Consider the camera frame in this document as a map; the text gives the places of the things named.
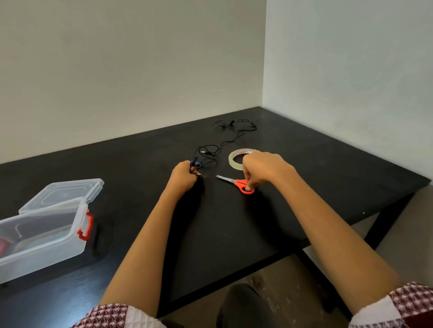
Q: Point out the clear plastic lid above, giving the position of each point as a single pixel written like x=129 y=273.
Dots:
x=61 y=192

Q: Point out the person's left hand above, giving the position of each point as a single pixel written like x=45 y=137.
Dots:
x=182 y=177

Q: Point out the maroon white patterned right sleeve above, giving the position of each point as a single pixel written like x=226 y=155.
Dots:
x=406 y=304

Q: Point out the person's right forearm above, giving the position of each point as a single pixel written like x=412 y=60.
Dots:
x=338 y=243

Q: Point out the person's right hand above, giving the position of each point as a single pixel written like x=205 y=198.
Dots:
x=267 y=169

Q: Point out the person's dark trouser leg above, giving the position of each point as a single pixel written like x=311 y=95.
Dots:
x=243 y=307

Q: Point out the clear tape roll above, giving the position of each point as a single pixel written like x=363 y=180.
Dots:
x=233 y=164

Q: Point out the person's left forearm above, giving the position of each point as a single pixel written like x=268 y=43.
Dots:
x=145 y=253

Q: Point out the clear plastic box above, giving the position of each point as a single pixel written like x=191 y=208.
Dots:
x=40 y=250

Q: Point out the black table leg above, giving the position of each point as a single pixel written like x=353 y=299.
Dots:
x=385 y=223
x=321 y=280

